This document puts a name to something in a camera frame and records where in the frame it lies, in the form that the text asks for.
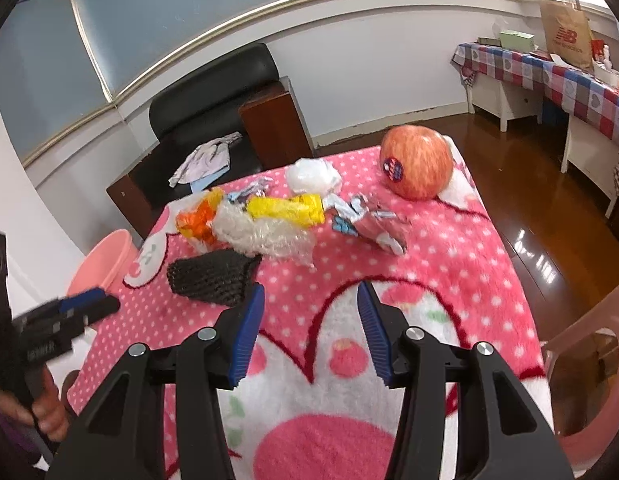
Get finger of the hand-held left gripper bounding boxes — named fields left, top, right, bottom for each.
left=58, top=289, right=105, bottom=312
left=64, top=296, right=121, bottom=326

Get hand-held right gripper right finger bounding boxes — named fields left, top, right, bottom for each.
left=357, top=280, right=575, bottom=480

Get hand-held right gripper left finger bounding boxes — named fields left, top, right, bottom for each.
left=48, top=282, right=266, bottom=480

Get pink plastic basin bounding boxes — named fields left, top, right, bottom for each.
left=65, top=229, right=136, bottom=333

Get clear bubble wrap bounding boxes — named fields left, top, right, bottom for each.
left=212, top=205, right=315, bottom=268

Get person's left forearm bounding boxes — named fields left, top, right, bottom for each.
left=0, top=400, right=47, bottom=480

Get person's left hand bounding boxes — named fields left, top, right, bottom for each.
left=0, top=367, right=71, bottom=443

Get black foam net sleeve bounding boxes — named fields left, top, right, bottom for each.
left=166, top=248, right=263, bottom=307

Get pink dotted printed blanket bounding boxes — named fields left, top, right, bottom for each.
left=64, top=135, right=557, bottom=480

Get pink snack wrapper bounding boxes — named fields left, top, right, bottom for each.
left=357, top=210, right=410, bottom=257

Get orange plastic wrapper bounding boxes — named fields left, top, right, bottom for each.
left=175, top=187, right=226, bottom=253

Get blue white snack wrapper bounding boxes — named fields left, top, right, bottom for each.
left=322, top=194, right=375, bottom=236

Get yellow plastic wrapper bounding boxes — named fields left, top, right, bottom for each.
left=245, top=192, right=326, bottom=228

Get crumpled silver wrapper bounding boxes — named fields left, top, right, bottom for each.
left=226, top=176, right=272, bottom=206

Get crumpled white plastic bag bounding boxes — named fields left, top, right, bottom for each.
left=285, top=157, right=341, bottom=196

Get pale crumpled cloth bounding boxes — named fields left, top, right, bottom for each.
left=168, top=131, right=243, bottom=189

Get red apple with sticker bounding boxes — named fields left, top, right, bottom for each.
left=379, top=125, right=454, bottom=201

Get pink plastic chair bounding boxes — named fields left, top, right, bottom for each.
left=542, top=287, right=619, bottom=480

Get black leather wooden armchair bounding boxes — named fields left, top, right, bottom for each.
left=106, top=42, right=315, bottom=243

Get small white cabinet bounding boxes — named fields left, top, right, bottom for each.
left=467, top=72, right=545, bottom=132

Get white table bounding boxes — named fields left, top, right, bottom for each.
left=559, top=110, right=619, bottom=218

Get frosted glass window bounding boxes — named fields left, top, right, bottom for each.
left=0, top=0, right=615, bottom=168

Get checkered tablecloth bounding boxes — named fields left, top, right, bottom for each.
left=450, top=40, right=619, bottom=146

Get green cardboard box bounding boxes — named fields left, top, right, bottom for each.
left=499, top=30, right=536, bottom=51

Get brown paper bag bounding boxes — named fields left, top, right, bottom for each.
left=539, top=0, right=596, bottom=70

